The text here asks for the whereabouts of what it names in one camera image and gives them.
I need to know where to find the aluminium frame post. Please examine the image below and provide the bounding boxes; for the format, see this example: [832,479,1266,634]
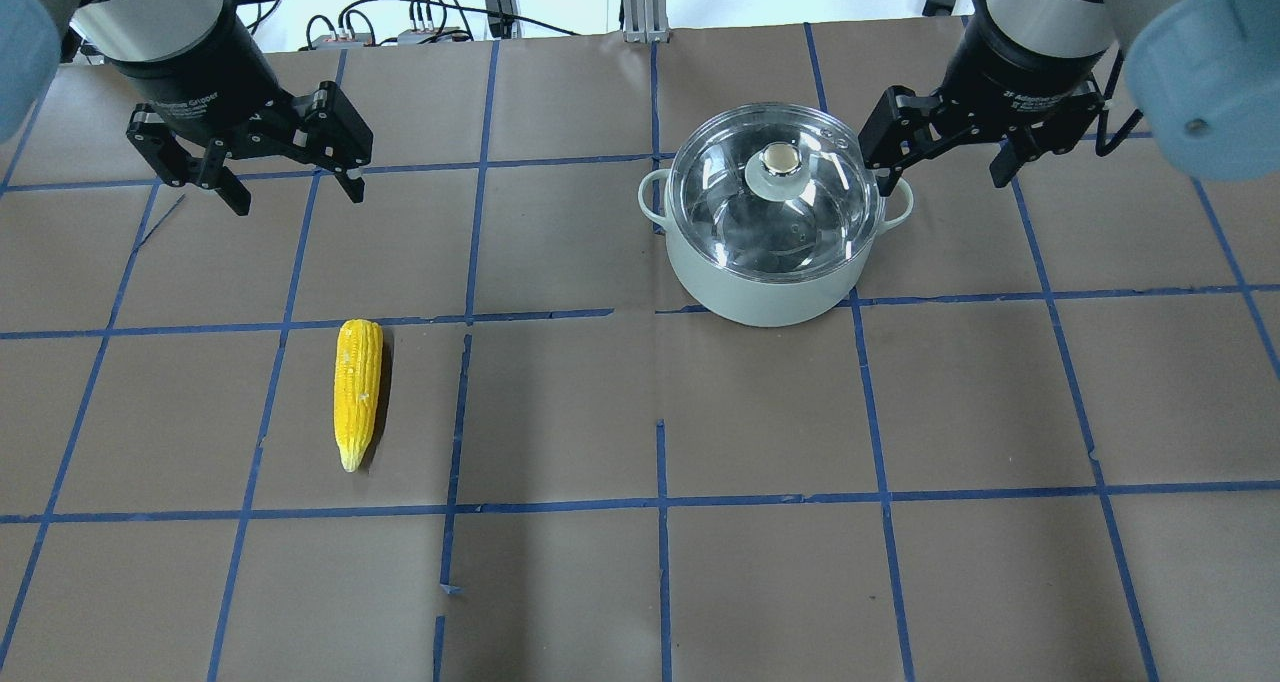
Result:
[621,0,671,44]

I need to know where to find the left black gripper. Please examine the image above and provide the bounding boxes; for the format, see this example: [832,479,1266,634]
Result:
[115,12,374,216]

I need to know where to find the pale green cooking pot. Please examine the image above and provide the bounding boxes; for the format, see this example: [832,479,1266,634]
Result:
[637,102,915,329]

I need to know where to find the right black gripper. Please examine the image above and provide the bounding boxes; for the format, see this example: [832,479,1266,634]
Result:
[858,17,1103,189]

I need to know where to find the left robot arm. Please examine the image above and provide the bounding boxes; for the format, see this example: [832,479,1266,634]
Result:
[3,0,374,216]

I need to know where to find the glass pot lid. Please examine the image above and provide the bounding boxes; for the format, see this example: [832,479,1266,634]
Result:
[655,102,887,284]

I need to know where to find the small usb hub boards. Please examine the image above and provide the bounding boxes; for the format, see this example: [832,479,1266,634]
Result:
[305,24,476,52]

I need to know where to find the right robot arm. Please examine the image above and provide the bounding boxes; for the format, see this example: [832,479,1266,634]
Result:
[859,0,1279,193]

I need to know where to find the brown paper table mat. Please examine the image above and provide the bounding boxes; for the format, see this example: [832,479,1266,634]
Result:
[3,18,1279,681]

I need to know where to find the yellow corn cob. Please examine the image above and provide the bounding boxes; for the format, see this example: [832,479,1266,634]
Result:
[332,319,384,473]

